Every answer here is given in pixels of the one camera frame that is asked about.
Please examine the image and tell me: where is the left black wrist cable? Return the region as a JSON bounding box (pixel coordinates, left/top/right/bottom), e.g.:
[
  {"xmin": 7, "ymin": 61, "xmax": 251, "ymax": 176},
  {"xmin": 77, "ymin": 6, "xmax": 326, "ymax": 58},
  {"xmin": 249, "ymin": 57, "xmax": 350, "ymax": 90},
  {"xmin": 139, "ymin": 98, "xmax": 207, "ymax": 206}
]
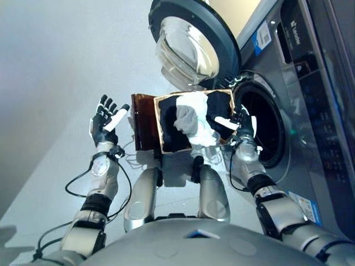
[{"xmin": 32, "ymin": 157, "xmax": 133, "ymax": 261}]

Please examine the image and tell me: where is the wicker laundry basket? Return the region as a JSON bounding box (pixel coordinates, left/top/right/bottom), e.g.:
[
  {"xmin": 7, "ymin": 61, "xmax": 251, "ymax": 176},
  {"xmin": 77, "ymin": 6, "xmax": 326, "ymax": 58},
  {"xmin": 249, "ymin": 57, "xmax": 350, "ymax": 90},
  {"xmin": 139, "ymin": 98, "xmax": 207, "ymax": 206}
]
[{"xmin": 153, "ymin": 88, "xmax": 237, "ymax": 154}]

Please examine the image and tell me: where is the blue white pictured sticker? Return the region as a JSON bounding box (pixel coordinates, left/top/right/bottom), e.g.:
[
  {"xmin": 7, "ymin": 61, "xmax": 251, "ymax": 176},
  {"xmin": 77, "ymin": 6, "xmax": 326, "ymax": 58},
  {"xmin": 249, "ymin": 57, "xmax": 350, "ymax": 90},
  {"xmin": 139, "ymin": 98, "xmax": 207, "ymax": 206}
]
[{"xmin": 287, "ymin": 191, "xmax": 319, "ymax": 224}]

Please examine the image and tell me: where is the blue white energy label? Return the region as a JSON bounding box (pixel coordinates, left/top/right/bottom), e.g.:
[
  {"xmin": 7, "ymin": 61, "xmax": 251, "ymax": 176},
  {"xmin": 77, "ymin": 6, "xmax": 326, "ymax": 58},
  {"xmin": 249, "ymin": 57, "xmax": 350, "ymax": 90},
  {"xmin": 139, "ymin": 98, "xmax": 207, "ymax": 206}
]
[{"xmin": 251, "ymin": 21, "xmax": 273, "ymax": 57}]

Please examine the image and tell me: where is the black garment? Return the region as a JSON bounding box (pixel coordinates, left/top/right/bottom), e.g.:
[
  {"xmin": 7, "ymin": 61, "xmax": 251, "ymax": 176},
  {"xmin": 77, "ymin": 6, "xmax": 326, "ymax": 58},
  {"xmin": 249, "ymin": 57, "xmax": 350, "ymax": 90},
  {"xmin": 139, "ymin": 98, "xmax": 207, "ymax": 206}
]
[
  {"xmin": 206, "ymin": 91, "xmax": 236, "ymax": 139},
  {"xmin": 159, "ymin": 95, "xmax": 192, "ymax": 152}
]

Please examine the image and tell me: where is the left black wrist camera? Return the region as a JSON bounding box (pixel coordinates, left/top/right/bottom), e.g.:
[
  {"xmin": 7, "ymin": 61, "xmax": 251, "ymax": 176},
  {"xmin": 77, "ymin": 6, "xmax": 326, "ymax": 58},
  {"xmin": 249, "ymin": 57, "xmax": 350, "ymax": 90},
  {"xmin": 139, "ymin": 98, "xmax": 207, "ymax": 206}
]
[{"xmin": 109, "ymin": 146, "xmax": 126, "ymax": 159}]

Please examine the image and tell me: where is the right silver robot leg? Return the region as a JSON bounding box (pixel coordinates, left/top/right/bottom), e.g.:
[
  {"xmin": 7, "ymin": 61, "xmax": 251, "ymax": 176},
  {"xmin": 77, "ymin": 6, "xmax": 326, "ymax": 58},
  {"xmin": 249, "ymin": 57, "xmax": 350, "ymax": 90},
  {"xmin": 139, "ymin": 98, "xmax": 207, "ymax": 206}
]
[{"xmin": 191, "ymin": 156, "xmax": 231, "ymax": 224}]

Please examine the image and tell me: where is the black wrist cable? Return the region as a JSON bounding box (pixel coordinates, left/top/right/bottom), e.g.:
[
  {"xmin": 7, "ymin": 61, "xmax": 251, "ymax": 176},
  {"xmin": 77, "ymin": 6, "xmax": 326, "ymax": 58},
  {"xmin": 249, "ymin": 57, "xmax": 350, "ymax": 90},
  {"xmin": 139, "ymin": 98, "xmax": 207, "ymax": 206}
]
[
  {"xmin": 229, "ymin": 144, "xmax": 251, "ymax": 192},
  {"xmin": 32, "ymin": 157, "xmax": 133, "ymax": 261}
]

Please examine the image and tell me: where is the left silver robot leg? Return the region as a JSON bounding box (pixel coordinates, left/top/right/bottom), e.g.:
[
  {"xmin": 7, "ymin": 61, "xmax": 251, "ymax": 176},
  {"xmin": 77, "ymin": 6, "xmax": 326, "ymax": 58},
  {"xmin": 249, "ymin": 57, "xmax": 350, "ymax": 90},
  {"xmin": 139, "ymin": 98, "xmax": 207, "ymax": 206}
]
[{"xmin": 124, "ymin": 167, "xmax": 163, "ymax": 233}]

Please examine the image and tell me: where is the grey front-load washing machine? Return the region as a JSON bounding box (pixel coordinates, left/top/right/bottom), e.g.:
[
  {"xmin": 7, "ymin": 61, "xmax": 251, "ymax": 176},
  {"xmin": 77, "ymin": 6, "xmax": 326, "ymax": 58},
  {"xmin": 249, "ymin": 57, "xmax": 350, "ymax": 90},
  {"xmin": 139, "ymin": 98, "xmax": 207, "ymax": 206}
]
[{"xmin": 221, "ymin": 0, "xmax": 355, "ymax": 242}]

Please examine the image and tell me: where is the thin white floor cable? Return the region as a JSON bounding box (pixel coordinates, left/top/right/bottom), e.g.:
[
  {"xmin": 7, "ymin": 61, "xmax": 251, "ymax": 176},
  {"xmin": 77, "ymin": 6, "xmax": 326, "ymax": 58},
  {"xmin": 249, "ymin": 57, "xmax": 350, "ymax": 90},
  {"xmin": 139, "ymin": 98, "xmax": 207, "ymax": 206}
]
[{"xmin": 121, "ymin": 137, "xmax": 140, "ymax": 169}]

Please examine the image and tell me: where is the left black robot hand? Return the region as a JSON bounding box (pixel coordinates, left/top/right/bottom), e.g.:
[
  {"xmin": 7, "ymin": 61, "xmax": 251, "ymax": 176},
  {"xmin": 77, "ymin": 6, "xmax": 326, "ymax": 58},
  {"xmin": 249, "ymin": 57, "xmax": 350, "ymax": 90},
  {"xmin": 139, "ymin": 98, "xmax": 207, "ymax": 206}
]
[{"xmin": 89, "ymin": 94, "xmax": 131, "ymax": 148}]

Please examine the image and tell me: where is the white garment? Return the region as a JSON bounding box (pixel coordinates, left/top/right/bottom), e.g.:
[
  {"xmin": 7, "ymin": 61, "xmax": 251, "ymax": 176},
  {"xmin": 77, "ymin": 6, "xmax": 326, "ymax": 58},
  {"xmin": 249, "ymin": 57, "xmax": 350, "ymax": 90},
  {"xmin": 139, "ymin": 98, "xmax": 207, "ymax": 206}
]
[{"xmin": 174, "ymin": 91, "xmax": 220, "ymax": 147}]

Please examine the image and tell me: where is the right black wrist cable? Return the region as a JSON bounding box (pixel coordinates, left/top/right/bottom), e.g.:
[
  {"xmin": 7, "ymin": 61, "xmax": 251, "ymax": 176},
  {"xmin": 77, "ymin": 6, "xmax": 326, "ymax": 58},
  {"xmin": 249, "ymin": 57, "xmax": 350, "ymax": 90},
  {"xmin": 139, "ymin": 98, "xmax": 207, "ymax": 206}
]
[{"xmin": 229, "ymin": 144, "xmax": 251, "ymax": 192}]

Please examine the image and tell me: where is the silver robot torso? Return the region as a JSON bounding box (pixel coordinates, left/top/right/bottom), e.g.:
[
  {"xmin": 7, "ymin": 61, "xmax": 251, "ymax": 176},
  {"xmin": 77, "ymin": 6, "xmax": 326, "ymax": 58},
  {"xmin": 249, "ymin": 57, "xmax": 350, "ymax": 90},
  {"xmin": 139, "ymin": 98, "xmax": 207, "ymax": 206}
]
[{"xmin": 80, "ymin": 218, "xmax": 325, "ymax": 266}]

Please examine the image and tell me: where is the silver robot leg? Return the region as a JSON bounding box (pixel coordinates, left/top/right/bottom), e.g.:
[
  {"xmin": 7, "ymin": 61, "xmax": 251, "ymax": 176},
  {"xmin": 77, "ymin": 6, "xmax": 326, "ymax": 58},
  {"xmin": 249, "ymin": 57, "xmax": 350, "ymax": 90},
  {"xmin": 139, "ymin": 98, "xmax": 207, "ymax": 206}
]
[
  {"xmin": 124, "ymin": 167, "xmax": 163, "ymax": 233},
  {"xmin": 191, "ymin": 156, "xmax": 231, "ymax": 224}
]

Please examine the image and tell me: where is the round glass washer door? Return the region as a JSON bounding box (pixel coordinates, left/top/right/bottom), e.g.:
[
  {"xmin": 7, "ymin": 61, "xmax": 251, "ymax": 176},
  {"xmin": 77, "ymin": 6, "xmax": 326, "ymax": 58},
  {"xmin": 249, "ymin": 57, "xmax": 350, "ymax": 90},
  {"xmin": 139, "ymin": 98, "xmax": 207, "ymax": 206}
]
[{"xmin": 148, "ymin": 0, "xmax": 241, "ymax": 89}]

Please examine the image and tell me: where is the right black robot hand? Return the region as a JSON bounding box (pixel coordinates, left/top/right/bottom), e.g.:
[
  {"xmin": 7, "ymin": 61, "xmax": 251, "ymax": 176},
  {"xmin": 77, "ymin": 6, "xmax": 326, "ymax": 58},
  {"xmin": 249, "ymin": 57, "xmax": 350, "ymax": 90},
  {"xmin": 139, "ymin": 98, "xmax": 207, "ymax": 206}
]
[{"xmin": 215, "ymin": 104, "xmax": 258, "ymax": 139}]

